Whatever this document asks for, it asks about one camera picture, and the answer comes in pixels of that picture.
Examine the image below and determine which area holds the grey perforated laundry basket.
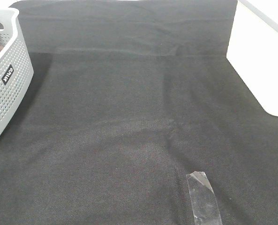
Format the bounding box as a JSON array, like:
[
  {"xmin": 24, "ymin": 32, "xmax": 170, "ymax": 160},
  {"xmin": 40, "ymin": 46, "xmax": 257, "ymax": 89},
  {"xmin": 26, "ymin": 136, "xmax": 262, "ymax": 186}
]
[{"xmin": 0, "ymin": 7, "xmax": 34, "ymax": 135}]

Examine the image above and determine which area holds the black table cloth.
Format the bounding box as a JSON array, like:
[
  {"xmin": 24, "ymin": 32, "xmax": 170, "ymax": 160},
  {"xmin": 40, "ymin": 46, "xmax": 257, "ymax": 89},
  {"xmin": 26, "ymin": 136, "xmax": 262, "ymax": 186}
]
[{"xmin": 0, "ymin": 0, "xmax": 278, "ymax": 225}]

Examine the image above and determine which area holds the clear adhesive tape strip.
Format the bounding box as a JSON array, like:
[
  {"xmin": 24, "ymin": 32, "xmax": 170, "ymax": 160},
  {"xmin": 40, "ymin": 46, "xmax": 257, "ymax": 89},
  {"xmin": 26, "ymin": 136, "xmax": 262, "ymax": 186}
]
[{"xmin": 186, "ymin": 171, "xmax": 223, "ymax": 225}]

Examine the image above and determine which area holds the white woven storage basket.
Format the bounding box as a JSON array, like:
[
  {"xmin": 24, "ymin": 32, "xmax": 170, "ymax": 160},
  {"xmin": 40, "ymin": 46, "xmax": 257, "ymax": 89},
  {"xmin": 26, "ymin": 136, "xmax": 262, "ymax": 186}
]
[{"xmin": 226, "ymin": 0, "xmax": 278, "ymax": 117}]

